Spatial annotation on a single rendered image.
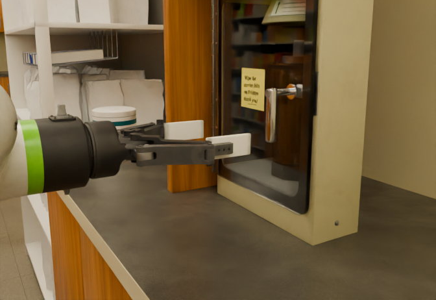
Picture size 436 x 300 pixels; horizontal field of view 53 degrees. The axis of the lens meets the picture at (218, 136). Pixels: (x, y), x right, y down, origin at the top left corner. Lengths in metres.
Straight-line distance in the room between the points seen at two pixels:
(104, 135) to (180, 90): 0.44
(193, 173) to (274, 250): 0.35
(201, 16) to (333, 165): 0.46
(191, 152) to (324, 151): 0.27
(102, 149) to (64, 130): 0.05
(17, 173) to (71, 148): 0.06
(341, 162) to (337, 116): 0.08
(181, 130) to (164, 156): 0.17
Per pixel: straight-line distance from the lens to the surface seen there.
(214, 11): 0.95
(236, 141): 0.60
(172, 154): 0.55
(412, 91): 1.13
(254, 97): 0.83
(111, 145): 0.56
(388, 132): 1.18
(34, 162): 0.53
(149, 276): 0.68
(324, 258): 0.74
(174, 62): 0.97
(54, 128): 0.55
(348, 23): 0.75
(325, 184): 0.76
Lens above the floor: 1.27
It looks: 12 degrees down
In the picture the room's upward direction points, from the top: straight up
